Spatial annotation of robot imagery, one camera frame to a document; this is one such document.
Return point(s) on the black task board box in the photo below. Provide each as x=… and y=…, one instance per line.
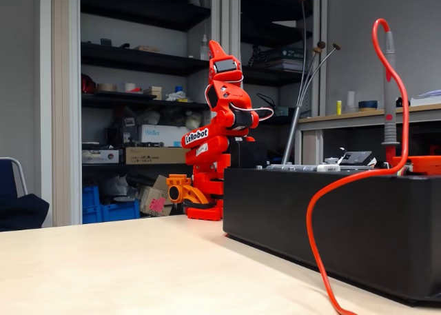
x=344, y=232

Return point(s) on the blue plastic crate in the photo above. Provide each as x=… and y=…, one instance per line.
x=90, y=198
x=120, y=211

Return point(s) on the white and black box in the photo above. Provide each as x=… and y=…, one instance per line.
x=101, y=156

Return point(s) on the brown flat carton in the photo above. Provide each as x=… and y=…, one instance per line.
x=155, y=155

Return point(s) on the small wooden box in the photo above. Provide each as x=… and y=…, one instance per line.
x=155, y=92

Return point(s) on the wooden top desk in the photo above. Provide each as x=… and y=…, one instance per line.
x=365, y=114

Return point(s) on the white Weller box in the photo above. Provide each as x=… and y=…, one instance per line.
x=162, y=135

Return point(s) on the white plastic bottle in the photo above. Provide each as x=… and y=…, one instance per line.
x=204, y=51

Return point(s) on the white crumpled cloth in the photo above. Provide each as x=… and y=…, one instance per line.
x=176, y=96

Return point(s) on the blue office chair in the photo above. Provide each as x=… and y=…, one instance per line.
x=20, y=211

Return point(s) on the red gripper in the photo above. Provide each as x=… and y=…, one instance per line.
x=225, y=74

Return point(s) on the black and white object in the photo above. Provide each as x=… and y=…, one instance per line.
x=399, y=103

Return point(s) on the grey test probe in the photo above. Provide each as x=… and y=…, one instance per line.
x=390, y=87

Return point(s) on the black flexible tripod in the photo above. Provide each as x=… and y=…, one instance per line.
x=256, y=56

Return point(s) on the white slider knob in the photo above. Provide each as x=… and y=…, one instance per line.
x=329, y=167

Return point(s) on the grey stalk lamp brown tips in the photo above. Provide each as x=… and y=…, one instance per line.
x=291, y=135

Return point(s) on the stack of books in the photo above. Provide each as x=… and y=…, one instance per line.
x=286, y=60

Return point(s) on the grey metal lid plate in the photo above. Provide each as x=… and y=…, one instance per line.
x=293, y=167

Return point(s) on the white tape roll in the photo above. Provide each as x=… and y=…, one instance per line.
x=130, y=87

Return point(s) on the blue tape roll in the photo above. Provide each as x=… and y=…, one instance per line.
x=368, y=105

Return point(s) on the stack of papers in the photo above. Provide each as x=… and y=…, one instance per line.
x=427, y=96

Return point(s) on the grey shelf cabinet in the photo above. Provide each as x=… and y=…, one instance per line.
x=138, y=58

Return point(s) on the red robot arm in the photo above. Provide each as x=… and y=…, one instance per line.
x=220, y=146

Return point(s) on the cardboard box pink sticker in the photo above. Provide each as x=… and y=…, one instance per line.
x=155, y=199

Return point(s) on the red display module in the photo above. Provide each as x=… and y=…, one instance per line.
x=425, y=163

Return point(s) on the brown tape roll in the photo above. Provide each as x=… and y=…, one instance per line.
x=107, y=87

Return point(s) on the orange table clamp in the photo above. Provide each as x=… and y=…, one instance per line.
x=187, y=191

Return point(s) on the dark red rounded object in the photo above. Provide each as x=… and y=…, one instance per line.
x=87, y=84

